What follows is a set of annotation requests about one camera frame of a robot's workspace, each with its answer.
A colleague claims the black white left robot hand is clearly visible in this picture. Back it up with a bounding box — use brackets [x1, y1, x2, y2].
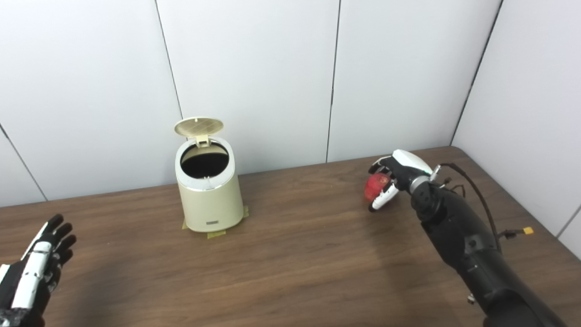
[0, 214, 77, 327]

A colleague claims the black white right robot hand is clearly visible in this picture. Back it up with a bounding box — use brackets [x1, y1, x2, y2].
[368, 149, 434, 213]

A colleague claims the red apple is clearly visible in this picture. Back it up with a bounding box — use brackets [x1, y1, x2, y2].
[364, 173, 392, 203]

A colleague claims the cream round bin lid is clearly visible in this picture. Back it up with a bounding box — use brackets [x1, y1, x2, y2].
[174, 117, 224, 147]

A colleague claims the cream-colored bin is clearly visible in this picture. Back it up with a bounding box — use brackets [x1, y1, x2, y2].
[175, 136, 244, 233]

